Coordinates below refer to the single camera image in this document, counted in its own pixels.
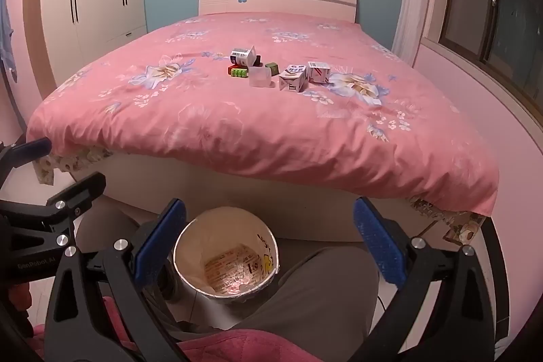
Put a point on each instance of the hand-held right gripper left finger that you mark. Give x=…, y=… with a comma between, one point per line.
x=160, y=243

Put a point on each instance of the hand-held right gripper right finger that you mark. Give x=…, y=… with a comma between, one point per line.
x=377, y=243

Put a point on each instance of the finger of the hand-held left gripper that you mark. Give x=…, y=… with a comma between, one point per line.
x=82, y=189
x=29, y=150

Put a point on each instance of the trash bin with white bag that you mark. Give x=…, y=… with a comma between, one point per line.
x=199, y=285

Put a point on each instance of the white carton red stripes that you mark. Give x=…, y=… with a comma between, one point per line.
x=319, y=72

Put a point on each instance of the white carton black print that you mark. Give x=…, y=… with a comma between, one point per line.
x=292, y=81

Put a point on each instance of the green toy brick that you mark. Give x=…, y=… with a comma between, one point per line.
x=240, y=73

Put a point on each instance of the red block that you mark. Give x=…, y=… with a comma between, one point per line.
x=232, y=69

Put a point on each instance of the blue white milk carton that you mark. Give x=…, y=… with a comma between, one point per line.
x=242, y=56

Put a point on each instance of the green block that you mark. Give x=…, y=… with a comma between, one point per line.
x=272, y=68

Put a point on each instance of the orange printed paper wrapper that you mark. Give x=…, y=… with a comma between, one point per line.
x=231, y=264

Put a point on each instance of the floral bed sheet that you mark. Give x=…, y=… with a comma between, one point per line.
x=460, y=228

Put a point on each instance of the person's right leg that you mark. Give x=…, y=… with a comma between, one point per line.
x=305, y=294

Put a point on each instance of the blue hanging garment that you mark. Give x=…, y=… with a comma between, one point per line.
x=6, y=39

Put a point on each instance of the pink quilted cloth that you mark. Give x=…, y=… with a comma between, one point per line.
x=254, y=349

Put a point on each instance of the pink floral duvet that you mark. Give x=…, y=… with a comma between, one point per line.
x=254, y=133

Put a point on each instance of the translucent plastic cup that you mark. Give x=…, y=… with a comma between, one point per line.
x=259, y=77

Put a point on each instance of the window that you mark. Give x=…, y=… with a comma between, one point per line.
x=500, y=5

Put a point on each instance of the white bed frame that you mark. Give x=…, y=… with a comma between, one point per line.
x=254, y=186

